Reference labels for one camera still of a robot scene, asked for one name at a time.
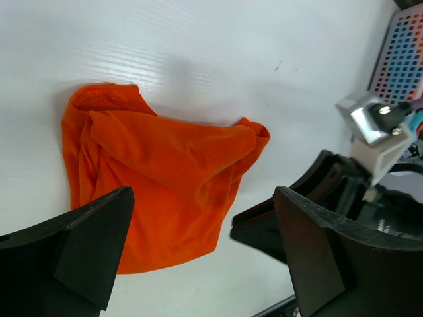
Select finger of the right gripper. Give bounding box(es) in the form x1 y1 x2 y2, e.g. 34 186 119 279
229 197 287 264

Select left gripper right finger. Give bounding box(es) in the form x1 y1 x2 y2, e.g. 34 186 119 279
274 187 422 316

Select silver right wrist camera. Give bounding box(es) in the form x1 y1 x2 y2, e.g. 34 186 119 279
336 92 422 185

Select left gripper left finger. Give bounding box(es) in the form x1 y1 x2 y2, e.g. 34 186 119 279
1 187 135 316

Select orange t shirt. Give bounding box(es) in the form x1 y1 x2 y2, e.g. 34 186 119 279
61 84 270 274

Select white laundry basket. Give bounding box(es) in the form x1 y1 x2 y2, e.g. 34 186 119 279
370 4 423 105

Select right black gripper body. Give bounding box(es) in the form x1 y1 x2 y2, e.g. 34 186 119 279
290 150 422 241

